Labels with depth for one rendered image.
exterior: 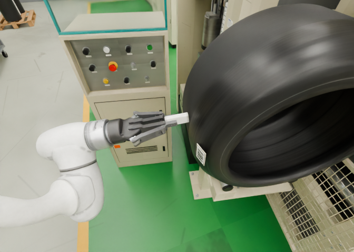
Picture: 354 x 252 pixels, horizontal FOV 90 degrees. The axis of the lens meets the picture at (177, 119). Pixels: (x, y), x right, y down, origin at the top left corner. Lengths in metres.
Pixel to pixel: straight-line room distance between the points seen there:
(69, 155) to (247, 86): 0.49
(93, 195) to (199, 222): 1.19
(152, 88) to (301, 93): 0.96
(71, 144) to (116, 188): 1.30
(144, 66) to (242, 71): 0.83
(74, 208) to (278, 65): 0.59
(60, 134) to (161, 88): 0.78
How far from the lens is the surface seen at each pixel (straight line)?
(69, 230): 1.85
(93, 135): 0.55
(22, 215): 0.53
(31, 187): 2.21
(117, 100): 1.27
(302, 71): 0.41
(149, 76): 1.20
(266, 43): 0.45
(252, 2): 0.74
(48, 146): 0.61
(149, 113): 0.56
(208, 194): 1.74
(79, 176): 0.58
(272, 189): 0.97
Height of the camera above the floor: 1.60
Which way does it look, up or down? 45 degrees down
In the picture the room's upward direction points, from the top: straight up
